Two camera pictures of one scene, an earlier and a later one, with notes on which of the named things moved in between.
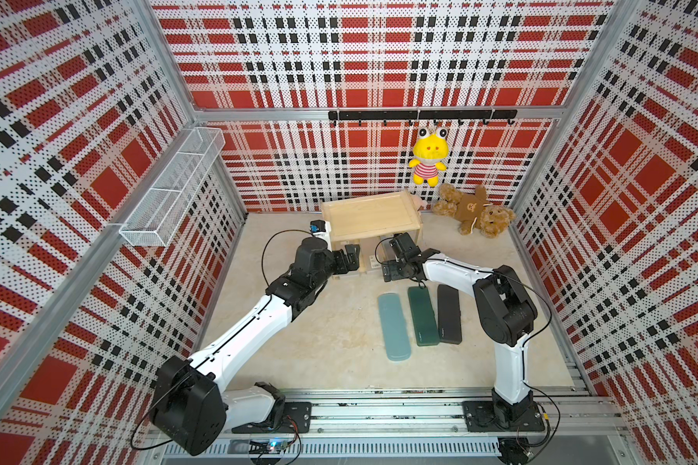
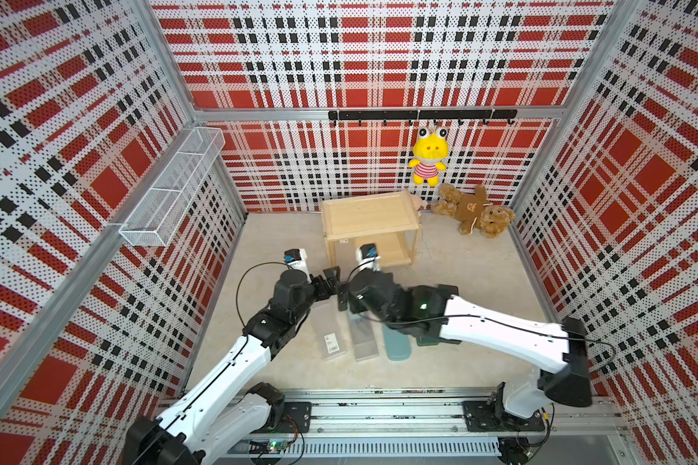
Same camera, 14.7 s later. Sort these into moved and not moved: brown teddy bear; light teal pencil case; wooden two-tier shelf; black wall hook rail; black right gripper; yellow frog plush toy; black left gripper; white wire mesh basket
Moved: black left gripper; black right gripper
Not moved: black wall hook rail; brown teddy bear; light teal pencil case; white wire mesh basket; yellow frog plush toy; wooden two-tier shelf
